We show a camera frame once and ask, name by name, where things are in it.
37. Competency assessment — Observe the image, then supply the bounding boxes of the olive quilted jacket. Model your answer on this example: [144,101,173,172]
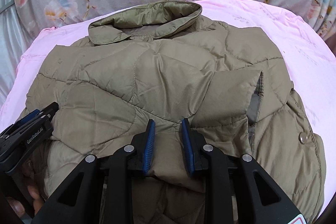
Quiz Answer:
[23,1,326,223]

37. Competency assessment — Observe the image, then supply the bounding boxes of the person's left hand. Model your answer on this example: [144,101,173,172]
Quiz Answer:
[5,160,46,218]

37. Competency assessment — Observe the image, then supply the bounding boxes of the pink bed sheet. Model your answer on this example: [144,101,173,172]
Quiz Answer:
[1,0,335,205]

